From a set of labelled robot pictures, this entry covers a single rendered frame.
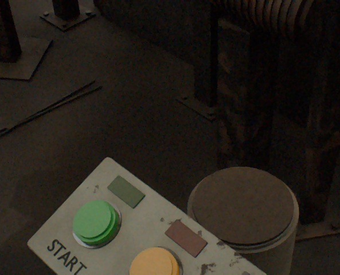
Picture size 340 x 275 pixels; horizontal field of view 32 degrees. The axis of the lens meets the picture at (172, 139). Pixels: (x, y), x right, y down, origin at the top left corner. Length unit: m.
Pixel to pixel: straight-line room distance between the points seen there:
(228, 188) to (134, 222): 0.17
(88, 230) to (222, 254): 0.12
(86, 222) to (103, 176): 0.05
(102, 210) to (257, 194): 0.20
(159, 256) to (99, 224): 0.06
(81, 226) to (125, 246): 0.04
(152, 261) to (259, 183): 0.22
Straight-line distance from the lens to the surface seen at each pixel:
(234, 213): 0.64
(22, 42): 1.88
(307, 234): 1.28
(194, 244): 0.49
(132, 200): 0.53
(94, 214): 0.52
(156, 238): 0.51
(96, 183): 0.55
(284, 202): 0.65
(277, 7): 1.02
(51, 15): 1.98
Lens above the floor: 1.01
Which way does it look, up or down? 43 degrees down
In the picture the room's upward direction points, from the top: 3 degrees counter-clockwise
